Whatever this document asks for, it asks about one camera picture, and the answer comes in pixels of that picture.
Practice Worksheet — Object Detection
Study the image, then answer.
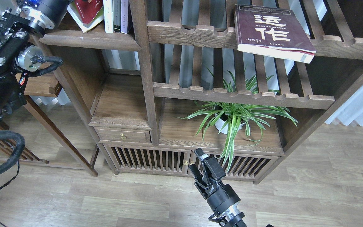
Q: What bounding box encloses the lilac upright book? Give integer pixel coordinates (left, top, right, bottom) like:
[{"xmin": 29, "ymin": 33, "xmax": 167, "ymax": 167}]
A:
[{"xmin": 120, "ymin": 0, "xmax": 133, "ymax": 34}]

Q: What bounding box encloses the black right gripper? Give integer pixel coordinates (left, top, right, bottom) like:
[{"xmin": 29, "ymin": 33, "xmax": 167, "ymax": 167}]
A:
[{"xmin": 189, "ymin": 148, "xmax": 242, "ymax": 221}]

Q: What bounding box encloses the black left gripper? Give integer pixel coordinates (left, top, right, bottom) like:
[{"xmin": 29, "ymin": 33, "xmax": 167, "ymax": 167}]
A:
[{"xmin": 16, "ymin": 0, "xmax": 73, "ymax": 29}]

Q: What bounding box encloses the wooden side table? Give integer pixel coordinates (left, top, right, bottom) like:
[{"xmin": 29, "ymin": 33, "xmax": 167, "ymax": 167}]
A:
[{"xmin": 0, "ymin": 73, "xmax": 99, "ymax": 177}]

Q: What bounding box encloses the yellow green book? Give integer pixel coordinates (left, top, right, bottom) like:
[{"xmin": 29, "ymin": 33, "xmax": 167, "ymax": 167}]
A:
[{"xmin": 67, "ymin": 2, "xmax": 104, "ymax": 33}]

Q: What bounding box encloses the white upright book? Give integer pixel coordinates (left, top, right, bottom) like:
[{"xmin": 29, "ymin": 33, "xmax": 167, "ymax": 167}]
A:
[{"xmin": 103, "ymin": 0, "xmax": 114, "ymax": 33}]

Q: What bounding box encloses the dark grey upright book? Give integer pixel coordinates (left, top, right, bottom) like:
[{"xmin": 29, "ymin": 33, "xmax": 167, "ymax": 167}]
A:
[{"xmin": 113, "ymin": 0, "xmax": 121, "ymax": 32}]

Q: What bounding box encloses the white plant pot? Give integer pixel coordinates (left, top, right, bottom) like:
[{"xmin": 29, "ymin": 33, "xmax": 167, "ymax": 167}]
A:
[{"xmin": 215, "ymin": 114, "xmax": 233, "ymax": 135}]

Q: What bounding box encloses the green spider plant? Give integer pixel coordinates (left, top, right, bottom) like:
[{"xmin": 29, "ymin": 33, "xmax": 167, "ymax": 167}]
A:
[{"xmin": 178, "ymin": 65, "xmax": 299, "ymax": 173}]

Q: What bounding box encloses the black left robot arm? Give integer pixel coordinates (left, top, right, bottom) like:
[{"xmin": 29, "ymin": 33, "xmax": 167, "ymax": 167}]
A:
[{"xmin": 0, "ymin": 0, "xmax": 72, "ymax": 174}]

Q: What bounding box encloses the red paperback book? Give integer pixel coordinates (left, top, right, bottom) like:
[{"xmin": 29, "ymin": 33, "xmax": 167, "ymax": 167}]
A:
[{"xmin": 74, "ymin": 0, "xmax": 103, "ymax": 24}]

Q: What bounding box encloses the dark maroon large book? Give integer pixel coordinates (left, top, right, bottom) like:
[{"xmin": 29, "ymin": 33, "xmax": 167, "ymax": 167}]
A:
[{"xmin": 235, "ymin": 4, "xmax": 316, "ymax": 63}]

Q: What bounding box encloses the brass drawer knob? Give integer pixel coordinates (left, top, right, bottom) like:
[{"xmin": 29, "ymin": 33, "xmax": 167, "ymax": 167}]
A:
[{"xmin": 120, "ymin": 133, "xmax": 127, "ymax": 141}]

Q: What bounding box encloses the wooden bookshelf unit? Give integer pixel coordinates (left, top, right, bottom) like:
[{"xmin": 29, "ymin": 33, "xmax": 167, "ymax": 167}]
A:
[{"xmin": 34, "ymin": 0, "xmax": 363, "ymax": 184}]

